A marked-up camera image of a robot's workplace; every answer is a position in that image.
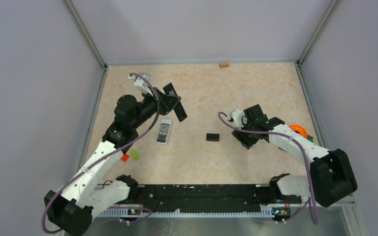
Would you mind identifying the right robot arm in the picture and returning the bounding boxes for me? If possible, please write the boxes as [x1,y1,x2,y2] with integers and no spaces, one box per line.
[226,105,358,207]

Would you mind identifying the white remote control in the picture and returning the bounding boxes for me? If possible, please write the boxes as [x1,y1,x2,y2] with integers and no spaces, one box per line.
[156,119,172,145]

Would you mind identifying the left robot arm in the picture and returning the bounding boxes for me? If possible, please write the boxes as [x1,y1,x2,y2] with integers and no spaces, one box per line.
[44,83,187,236]

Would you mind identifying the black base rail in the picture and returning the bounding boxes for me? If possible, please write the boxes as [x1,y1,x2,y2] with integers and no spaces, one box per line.
[118,184,303,213]

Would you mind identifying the black battery cover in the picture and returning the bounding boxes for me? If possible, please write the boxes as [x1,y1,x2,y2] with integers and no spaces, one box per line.
[206,133,220,142]

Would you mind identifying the red block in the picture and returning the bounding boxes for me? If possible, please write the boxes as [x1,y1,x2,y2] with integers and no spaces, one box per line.
[120,154,130,162]

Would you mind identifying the brown wooden block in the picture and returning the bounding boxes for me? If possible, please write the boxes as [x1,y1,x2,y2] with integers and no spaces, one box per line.
[219,61,229,68]

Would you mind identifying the orange tape roll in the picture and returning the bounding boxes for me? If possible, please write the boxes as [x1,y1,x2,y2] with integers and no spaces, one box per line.
[289,124,308,139]

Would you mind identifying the green block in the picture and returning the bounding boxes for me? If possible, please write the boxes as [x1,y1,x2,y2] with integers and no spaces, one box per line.
[129,149,140,161]

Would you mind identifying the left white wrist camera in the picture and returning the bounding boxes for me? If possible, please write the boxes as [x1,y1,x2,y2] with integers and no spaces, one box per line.
[128,72,153,96]

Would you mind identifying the black remote control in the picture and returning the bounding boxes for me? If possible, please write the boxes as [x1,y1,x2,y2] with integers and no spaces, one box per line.
[162,83,188,122]

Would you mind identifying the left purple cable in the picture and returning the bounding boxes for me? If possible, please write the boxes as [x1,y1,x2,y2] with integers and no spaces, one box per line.
[41,72,161,235]

